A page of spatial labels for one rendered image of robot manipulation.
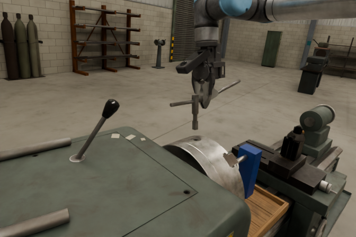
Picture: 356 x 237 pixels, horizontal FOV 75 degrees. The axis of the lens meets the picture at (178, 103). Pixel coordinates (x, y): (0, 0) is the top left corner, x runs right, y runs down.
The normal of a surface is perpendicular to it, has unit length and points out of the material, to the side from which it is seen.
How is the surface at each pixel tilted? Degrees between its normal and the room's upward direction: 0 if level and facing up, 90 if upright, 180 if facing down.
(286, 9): 112
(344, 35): 90
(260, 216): 0
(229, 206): 0
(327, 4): 107
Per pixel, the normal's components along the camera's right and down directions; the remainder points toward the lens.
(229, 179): 0.58, -0.37
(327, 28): -0.58, 0.20
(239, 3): 0.50, 0.14
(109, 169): 0.08, -0.95
